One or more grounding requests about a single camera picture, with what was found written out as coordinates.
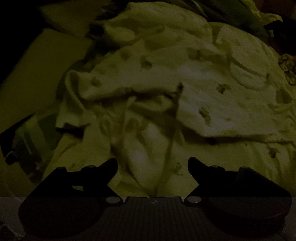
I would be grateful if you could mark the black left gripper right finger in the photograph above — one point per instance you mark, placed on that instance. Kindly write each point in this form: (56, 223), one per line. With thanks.
(239, 201)

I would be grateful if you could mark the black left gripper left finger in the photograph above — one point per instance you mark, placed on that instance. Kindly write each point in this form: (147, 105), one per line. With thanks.
(65, 201)

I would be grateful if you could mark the white speckled small garment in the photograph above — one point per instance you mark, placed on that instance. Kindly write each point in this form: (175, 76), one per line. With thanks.
(175, 92)

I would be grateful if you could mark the pale floral bed sheet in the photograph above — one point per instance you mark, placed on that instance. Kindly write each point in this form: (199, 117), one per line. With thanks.
(161, 27)

